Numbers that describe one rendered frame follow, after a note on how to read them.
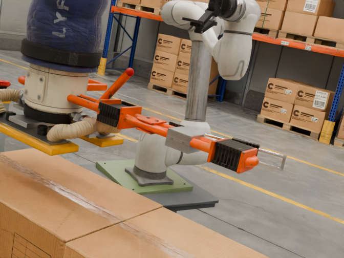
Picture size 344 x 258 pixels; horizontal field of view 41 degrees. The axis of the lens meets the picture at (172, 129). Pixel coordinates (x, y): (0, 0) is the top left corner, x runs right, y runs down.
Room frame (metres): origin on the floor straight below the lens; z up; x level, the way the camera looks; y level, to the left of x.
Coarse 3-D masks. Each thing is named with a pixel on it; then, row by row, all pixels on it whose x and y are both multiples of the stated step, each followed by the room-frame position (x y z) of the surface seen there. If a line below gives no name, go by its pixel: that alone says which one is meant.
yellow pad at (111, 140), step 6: (96, 132) 1.34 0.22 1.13; (84, 138) 1.31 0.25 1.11; (90, 138) 1.30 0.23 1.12; (96, 138) 1.29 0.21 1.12; (102, 138) 1.31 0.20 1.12; (108, 138) 1.32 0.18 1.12; (114, 138) 1.33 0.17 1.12; (120, 138) 1.35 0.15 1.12; (96, 144) 1.28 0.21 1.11; (102, 144) 1.28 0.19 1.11; (108, 144) 1.30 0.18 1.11; (114, 144) 1.32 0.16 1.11
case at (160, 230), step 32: (128, 224) 1.15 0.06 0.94; (160, 224) 1.19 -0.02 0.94; (192, 224) 1.23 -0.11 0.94; (64, 256) 0.98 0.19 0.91; (96, 256) 0.95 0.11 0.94; (128, 256) 0.98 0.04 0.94; (160, 256) 1.01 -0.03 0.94; (192, 256) 1.04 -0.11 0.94; (224, 256) 1.07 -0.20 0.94; (256, 256) 1.11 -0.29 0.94
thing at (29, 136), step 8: (8, 112) 1.27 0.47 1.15; (0, 120) 1.26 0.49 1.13; (8, 120) 1.27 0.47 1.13; (0, 128) 1.22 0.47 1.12; (8, 128) 1.21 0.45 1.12; (16, 128) 1.21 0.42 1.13; (24, 128) 1.23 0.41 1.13; (32, 128) 1.24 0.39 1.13; (40, 128) 1.19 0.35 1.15; (16, 136) 1.19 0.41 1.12; (24, 136) 1.17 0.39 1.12; (32, 136) 1.17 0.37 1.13; (40, 136) 1.19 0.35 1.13; (32, 144) 1.15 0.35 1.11; (40, 144) 1.14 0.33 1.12; (48, 144) 1.14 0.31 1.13; (56, 144) 1.16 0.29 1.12; (64, 144) 1.17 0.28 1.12; (72, 144) 1.19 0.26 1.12; (48, 152) 1.12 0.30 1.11; (56, 152) 1.13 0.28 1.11; (64, 152) 1.15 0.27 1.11; (72, 152) 1.18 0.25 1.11
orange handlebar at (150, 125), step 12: (24, 84) 1.36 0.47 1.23; (96, 84) 1.52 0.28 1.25; (72, 96) 1.25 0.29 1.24; (84, 96) 1.28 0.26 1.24; (96, 108) 1.19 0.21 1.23; (132, 120) 1.13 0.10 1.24; (144, 120) 1.11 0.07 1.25; (156, 120) 1.12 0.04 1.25; (156, 132) 1.09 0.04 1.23; (192, 144) 1.03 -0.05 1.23; (204, 144) 1.02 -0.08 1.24; (252, 156) 0.99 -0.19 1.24
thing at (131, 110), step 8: (104, 104) 1.16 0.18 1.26; (112, 104) 1.20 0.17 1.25; (120, 104) 1.23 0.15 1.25; (128, 104) 1.23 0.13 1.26; (104, 112) 1.16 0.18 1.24; (112, 112) 1.14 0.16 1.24; (120, 112) 1.14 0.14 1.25; (128, 112) 1.16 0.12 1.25; (136, 112) 1.18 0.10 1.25; (96, 120) 1.18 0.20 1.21; (104, 120) 1.15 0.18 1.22; (112, 120) 1.14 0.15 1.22; (120, 120) 1.13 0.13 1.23; (120, 128) 1.14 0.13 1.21
